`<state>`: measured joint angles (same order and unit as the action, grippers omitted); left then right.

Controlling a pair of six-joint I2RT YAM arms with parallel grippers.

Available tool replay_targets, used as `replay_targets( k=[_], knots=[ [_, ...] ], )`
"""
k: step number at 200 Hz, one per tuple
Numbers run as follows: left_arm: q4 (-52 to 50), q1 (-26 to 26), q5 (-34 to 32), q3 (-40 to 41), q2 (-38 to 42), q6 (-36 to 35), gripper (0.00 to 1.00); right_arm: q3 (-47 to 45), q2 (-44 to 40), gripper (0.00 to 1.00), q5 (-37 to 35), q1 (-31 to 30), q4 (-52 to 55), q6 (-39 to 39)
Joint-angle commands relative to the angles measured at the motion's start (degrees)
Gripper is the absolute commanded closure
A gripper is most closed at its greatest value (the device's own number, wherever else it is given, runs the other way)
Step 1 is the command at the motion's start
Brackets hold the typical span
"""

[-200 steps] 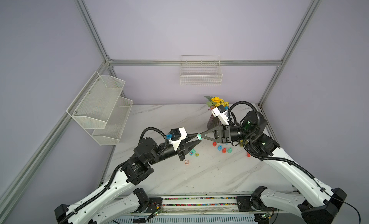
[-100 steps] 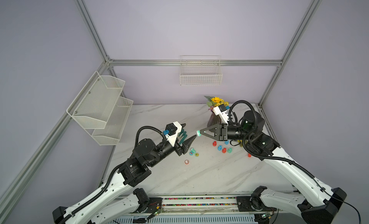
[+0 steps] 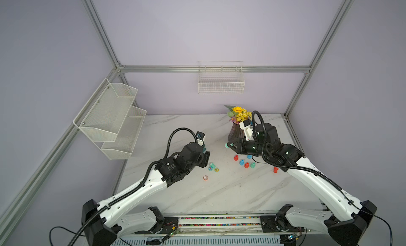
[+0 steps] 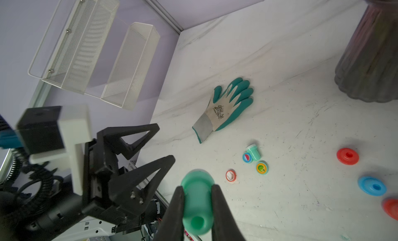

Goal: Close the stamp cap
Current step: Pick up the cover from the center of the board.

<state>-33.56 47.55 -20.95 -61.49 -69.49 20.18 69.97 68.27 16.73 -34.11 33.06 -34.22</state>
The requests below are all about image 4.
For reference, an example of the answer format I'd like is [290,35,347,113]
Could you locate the blue ring stamp cap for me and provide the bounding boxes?
[243,153,253,163]

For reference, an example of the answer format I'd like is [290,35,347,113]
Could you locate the orange ring stamp cap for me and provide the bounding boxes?
[226,170,237,183]

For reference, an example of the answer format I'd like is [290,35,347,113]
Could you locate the red stamp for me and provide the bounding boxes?
[382,199,398,220]
[336,148,360,165]

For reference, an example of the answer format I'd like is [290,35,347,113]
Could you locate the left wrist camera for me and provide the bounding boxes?
[1,104,91,195]

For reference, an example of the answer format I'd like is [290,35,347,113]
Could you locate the green stamp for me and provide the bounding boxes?
[246,144,261,161]
[181,169,215,235]

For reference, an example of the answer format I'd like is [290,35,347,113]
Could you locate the blue stamp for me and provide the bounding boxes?
[358,176,387,196]

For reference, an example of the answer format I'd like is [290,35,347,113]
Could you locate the dark glass flower vase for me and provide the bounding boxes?
[334,0,398,103]

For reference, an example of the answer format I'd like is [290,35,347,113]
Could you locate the green grey work glove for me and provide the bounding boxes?
[192,77,254,144]

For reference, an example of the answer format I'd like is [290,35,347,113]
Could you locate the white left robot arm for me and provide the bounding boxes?
[1,124,175,241]

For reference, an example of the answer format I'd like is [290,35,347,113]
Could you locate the white two-tier mesh shelf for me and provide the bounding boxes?
[28,0,160,110]

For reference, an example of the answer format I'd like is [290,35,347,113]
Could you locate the yellow-green ring cap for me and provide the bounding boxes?
[256,161,268,175]

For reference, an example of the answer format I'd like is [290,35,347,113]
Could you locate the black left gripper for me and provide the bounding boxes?
[82,124,184,241]

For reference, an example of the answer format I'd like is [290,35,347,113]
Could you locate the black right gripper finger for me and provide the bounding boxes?
[211,184,245,241]

